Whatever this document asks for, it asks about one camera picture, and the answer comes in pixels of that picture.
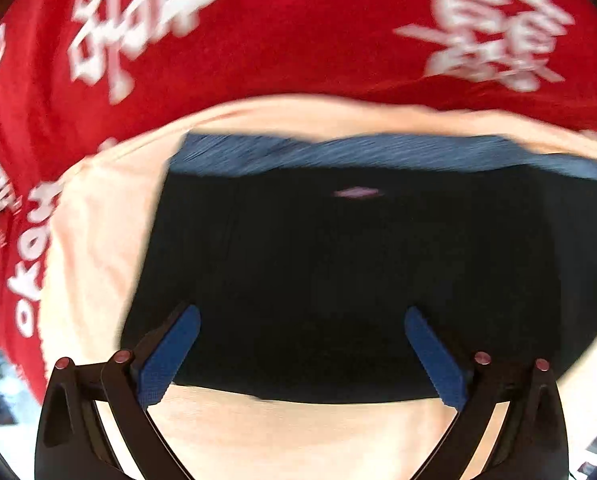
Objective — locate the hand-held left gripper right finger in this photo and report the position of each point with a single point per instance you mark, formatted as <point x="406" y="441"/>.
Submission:
<point x="436" y="355"/>

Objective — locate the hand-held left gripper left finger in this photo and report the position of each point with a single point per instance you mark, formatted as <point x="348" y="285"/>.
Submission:
<point x="171" y="352"/>

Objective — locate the black pants with blue waistband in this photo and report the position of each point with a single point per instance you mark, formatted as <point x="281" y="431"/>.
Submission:
<point x="328" y="260"/>

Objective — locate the cream blanket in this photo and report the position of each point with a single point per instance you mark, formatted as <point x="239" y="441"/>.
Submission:
<point x="103" y="235"/>

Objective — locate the red printed cloth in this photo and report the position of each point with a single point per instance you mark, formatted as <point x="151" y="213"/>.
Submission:
<point x="303" y="35"/>

